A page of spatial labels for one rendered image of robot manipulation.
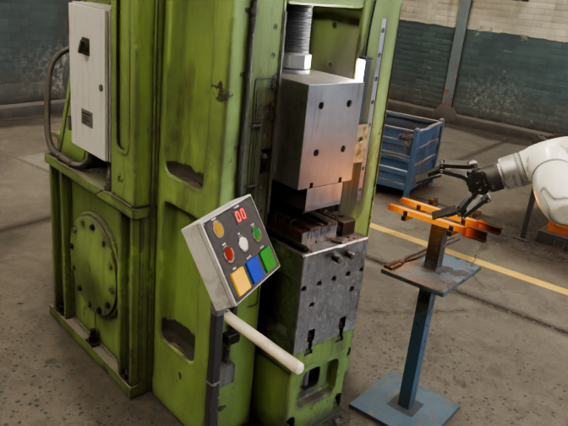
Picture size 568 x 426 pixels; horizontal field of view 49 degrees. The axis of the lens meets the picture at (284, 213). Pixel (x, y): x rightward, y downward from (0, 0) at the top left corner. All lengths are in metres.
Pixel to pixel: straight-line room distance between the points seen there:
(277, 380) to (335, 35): 1.49
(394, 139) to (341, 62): 3.46
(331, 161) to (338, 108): 0.21
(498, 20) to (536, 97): 1.25
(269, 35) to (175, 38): 0.41
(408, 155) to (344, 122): 3.66
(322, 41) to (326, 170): 0.62
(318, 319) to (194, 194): 0.73
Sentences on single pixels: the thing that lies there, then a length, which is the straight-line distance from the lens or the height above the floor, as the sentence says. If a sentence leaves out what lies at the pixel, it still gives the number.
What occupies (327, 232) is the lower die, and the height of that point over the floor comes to 0.95.
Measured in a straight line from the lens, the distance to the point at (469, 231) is 2.64.
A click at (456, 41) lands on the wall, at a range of 10.25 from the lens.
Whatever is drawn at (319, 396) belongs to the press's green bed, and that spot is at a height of 0.16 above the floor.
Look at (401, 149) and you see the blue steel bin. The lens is 6.12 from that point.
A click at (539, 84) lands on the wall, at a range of 9.88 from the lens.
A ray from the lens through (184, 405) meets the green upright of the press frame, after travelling 2.92.
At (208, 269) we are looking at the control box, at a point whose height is 1.06.
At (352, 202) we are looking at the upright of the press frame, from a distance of 2.86.
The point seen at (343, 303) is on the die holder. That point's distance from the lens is 2.75.
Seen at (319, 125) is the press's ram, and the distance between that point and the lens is 2.36.
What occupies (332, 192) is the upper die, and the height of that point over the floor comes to 1.13.
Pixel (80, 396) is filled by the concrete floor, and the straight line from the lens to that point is 3.19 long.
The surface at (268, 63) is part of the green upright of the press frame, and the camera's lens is 2.33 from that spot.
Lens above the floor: 1.91
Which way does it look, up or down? 20 degrees down
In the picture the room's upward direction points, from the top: 6 degrees clockwise
